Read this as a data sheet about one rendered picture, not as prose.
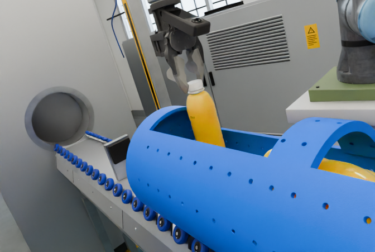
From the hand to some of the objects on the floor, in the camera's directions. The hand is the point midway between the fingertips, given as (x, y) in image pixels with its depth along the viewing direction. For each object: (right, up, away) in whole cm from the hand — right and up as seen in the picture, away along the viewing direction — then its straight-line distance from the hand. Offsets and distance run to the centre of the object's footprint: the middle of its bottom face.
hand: (194, 85), depth 70 cm
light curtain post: (+16, -104, +103) cm, 147 cm away
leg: (-46, -116, +125) cm, 176 cm away
